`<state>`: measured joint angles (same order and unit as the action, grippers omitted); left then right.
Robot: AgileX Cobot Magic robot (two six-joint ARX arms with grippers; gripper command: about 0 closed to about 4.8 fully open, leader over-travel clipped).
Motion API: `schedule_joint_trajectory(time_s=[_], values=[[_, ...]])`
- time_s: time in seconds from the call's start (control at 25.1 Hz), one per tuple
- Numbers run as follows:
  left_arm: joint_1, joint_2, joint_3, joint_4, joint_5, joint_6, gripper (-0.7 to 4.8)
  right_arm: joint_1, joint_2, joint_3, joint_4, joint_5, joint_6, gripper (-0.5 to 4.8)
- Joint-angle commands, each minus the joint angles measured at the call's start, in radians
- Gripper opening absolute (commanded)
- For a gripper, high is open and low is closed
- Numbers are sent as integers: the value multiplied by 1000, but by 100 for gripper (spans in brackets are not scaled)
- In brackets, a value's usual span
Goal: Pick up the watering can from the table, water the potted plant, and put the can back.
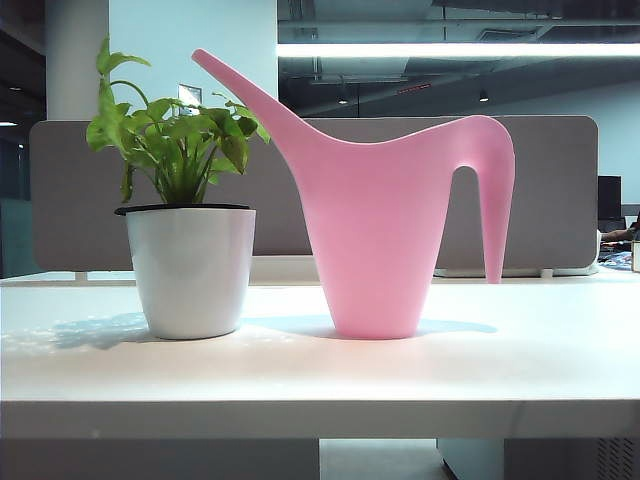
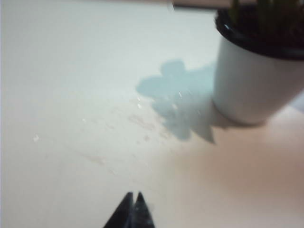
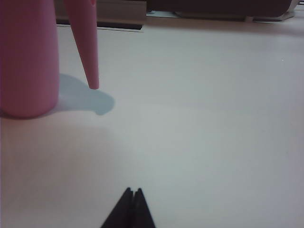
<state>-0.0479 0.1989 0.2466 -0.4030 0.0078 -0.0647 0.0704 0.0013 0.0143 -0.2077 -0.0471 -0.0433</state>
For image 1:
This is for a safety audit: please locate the white desk cable tray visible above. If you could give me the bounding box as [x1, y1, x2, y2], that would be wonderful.
[249, 254, 321, 286]

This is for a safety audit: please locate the ceiling air vent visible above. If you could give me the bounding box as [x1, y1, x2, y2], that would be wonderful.
[477, 27, 544, 41]

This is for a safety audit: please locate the white plant pot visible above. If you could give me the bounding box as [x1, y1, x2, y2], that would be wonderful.
[124, 207, 257, 340]

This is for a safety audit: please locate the black computer monitor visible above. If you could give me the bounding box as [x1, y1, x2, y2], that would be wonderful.
[598, 175, 623, 220]

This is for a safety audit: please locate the person's forearm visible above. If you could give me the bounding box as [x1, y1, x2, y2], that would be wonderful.
[601, 225, 640, 243]

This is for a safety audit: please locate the pink plastic watering can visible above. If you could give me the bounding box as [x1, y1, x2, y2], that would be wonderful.
[191, 48, 516, 338]

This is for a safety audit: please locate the black inner pot rim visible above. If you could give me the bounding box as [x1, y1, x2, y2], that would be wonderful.
[113, 202, 251, 217]

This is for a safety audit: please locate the green leafy plant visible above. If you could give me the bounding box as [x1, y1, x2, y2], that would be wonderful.
[85, 34, 271, 205]

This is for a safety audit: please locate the grey desk divider panel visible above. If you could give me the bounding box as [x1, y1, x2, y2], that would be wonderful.
[29, 115, 600, 271]

